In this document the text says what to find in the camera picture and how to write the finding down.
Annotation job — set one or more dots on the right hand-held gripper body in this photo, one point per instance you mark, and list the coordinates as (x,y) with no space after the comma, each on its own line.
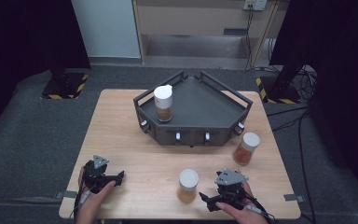
(230,189)

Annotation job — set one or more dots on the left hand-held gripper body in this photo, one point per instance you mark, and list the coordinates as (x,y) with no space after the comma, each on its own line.
(94,177)

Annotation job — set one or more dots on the yellow spice jar white lid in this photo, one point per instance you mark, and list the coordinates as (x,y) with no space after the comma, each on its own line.
(188,185)

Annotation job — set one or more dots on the brown spice jar flip lid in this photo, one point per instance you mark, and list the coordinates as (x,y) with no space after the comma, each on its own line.
(163,102)

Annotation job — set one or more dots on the black corner rack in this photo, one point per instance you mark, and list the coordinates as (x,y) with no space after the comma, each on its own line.
(199,105)

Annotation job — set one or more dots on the person's left hand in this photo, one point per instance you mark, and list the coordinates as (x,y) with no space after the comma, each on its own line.
(93,202)

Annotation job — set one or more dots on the person's right hand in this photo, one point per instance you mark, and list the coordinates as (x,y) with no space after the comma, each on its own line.
(245,214)

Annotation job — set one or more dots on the grey tape strip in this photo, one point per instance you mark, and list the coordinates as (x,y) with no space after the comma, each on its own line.
(293,197)
(66,194)

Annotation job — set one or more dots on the black stand base striped edge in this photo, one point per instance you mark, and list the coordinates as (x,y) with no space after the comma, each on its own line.
(63,87)
(281,93)

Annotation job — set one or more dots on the white panel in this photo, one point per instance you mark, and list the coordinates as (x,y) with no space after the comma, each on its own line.
(108,28)

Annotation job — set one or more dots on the black curtain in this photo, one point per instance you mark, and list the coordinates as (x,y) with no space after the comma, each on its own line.
(341,62)
(18,37)

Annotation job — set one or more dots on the wooden shelf unit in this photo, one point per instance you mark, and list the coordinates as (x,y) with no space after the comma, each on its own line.
(192,18)

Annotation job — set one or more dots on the white wall socket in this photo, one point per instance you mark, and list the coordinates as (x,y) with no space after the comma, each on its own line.
(254,4)

